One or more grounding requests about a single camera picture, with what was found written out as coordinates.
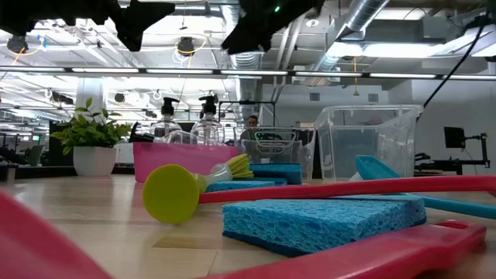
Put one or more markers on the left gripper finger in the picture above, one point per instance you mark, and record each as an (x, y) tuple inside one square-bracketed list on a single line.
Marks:
[(135, 23)]

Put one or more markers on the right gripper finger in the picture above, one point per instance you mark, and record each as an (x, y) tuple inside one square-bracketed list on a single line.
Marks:
[(248, 36)]

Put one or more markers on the yellow-green dish brush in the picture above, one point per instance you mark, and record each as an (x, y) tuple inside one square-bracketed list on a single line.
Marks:
[(170, 193)]

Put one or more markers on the black monitor on arm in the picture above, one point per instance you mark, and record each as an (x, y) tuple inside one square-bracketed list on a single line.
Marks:
[(454, 137)]

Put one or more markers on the black ceiling-hung device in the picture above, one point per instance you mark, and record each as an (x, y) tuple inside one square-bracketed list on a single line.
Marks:
[(17, 43), (186, 45)]

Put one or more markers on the person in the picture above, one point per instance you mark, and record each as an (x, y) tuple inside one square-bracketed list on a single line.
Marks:
[(252, 121)]

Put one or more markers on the green plant in white pot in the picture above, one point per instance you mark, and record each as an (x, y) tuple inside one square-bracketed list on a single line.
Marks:
[(91, 133)]

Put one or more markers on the pink plastic bin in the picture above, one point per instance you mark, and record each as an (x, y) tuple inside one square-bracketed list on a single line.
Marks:
[(174, 159)]

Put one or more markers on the clear plastic tub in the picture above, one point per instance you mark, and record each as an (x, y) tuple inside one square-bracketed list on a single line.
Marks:
[(368, 135)]

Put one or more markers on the silver ventilation duct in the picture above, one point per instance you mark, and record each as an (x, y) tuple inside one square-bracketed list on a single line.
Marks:
[(246, 60)]

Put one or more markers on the black background rig frame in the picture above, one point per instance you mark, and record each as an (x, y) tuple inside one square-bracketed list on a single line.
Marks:
[(248, 102)]

